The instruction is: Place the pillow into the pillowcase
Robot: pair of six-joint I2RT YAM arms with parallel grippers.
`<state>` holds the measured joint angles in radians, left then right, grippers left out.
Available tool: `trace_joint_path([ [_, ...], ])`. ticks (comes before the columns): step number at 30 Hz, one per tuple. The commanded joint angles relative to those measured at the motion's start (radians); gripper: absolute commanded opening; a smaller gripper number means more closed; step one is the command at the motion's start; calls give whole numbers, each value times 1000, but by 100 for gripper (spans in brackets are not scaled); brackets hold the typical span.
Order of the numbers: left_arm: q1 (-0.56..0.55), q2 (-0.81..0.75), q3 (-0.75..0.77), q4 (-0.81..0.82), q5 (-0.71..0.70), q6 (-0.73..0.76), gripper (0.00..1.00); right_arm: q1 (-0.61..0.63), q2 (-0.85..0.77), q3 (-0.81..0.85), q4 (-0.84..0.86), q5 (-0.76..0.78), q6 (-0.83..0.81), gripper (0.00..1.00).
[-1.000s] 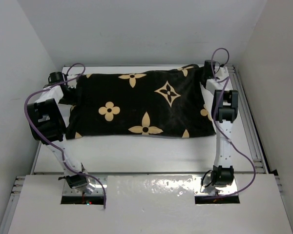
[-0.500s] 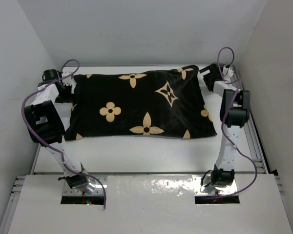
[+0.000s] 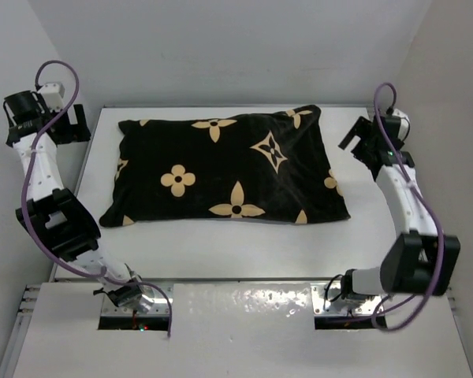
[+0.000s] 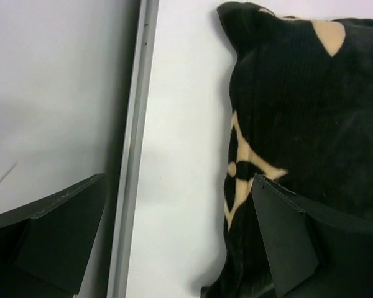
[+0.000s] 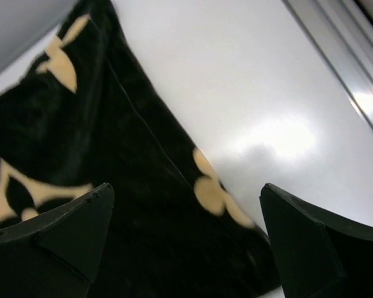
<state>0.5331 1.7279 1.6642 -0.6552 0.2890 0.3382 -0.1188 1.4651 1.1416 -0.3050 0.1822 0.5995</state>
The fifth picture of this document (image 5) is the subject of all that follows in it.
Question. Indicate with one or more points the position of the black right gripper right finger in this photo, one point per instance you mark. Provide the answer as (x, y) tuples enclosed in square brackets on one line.
[(318, 253)]

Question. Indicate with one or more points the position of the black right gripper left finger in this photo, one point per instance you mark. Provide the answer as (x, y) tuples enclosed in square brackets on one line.
[(58, 253)]

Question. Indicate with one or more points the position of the black pillowcase with beige flowers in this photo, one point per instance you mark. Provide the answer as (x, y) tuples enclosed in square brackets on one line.
[(85, 114)]

